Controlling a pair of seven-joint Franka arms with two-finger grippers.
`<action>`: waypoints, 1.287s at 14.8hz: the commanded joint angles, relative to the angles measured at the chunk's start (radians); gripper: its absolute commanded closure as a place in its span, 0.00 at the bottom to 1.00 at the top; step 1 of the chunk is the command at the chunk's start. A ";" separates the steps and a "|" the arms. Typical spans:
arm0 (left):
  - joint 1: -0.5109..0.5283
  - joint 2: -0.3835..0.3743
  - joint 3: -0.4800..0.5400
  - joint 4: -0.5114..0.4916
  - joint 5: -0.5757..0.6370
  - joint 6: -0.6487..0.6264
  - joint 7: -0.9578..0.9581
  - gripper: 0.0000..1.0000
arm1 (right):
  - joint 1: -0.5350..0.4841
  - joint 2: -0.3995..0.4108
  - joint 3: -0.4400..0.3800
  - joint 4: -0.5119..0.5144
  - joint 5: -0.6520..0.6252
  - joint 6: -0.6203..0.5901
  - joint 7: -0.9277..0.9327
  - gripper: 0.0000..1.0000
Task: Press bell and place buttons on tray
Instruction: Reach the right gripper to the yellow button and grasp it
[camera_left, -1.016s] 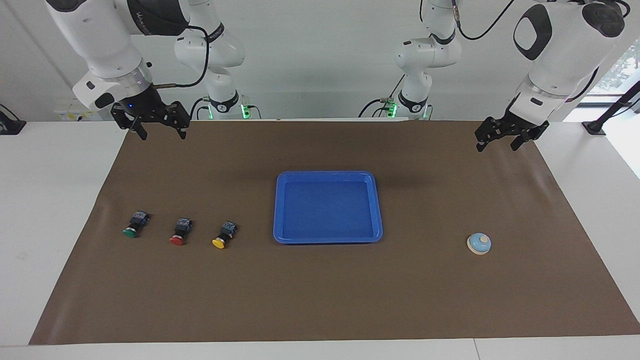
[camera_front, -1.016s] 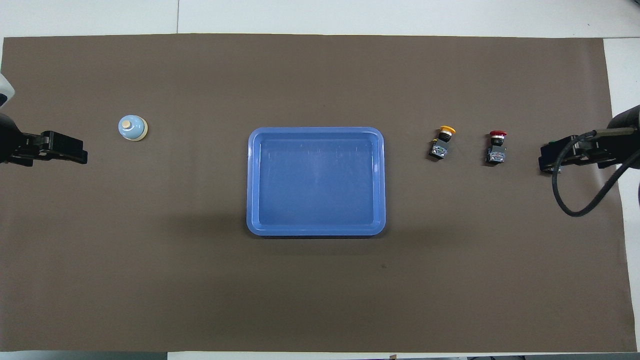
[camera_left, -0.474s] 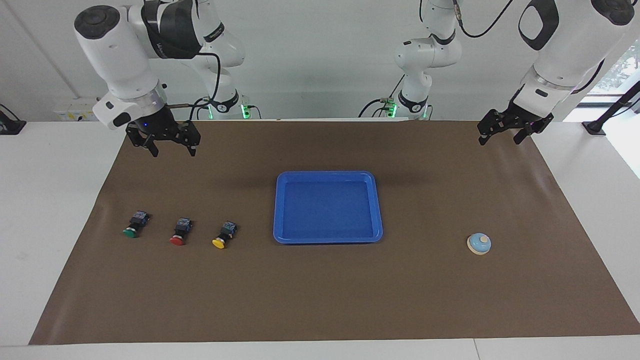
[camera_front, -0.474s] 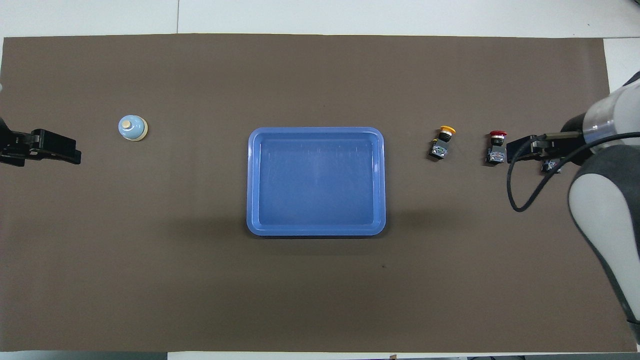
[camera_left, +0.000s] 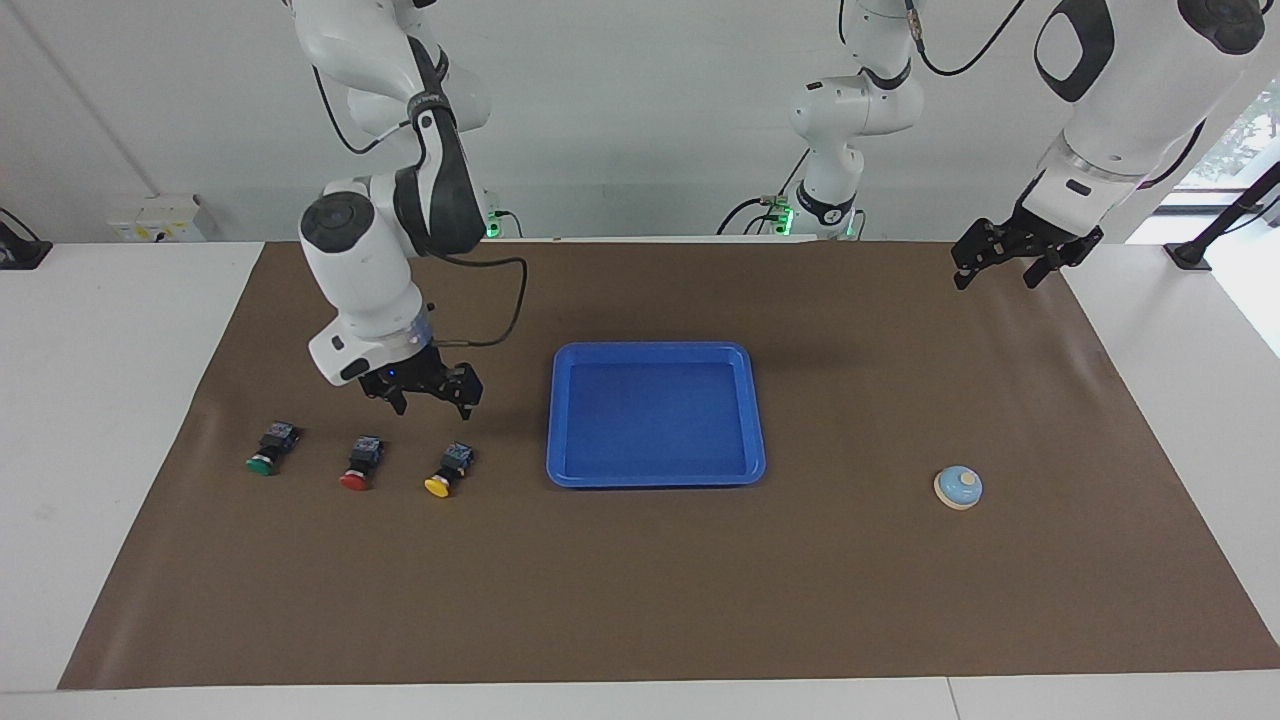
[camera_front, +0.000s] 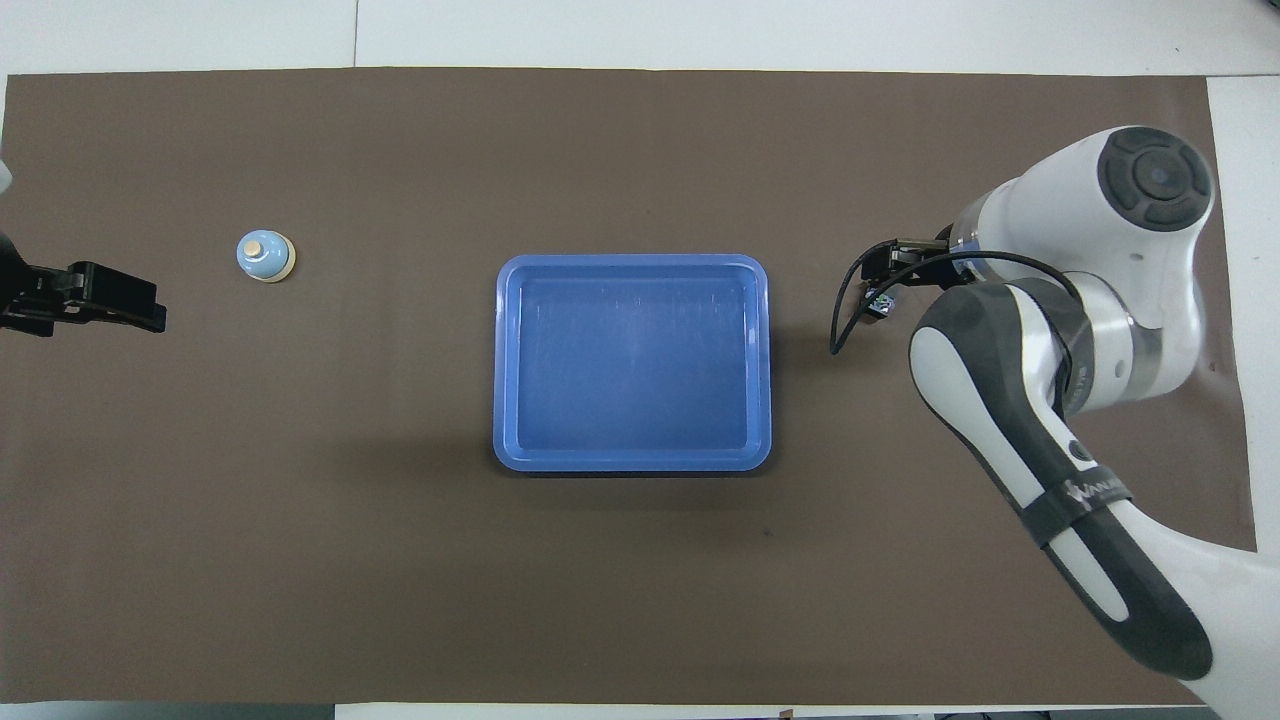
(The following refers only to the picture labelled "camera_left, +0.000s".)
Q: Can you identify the red push button switch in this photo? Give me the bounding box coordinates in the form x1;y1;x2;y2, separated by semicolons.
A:
339;434;387;492

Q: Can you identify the yellow push button switch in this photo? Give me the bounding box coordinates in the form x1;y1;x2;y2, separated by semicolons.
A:
423;441;476;499

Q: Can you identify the green push button switch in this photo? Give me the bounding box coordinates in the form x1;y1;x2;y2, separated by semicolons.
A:
245;421;301;477

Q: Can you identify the blue plastic tray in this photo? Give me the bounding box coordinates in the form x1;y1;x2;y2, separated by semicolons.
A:
545;341;767;489

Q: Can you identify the light blue call bell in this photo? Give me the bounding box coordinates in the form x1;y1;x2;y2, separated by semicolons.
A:
933;465;984;512

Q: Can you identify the window with greenery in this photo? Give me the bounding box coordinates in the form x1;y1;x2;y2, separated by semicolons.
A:
1170;80;1280;196

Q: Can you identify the brown table mat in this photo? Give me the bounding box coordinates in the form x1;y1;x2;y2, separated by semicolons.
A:
57;240;1280;691

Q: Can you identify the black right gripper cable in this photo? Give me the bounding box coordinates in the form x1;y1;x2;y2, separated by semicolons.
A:
312;62;529;351

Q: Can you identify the black camera stand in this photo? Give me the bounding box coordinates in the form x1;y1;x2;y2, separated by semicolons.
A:
1165;160;1280;273

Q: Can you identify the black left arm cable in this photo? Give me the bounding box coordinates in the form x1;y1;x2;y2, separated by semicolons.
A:
905;0;1031;78

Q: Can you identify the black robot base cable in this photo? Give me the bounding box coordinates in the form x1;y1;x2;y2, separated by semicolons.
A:
715;150;813;237

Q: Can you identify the white wall socket box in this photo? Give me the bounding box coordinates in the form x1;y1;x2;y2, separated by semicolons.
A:
108;195;206;243

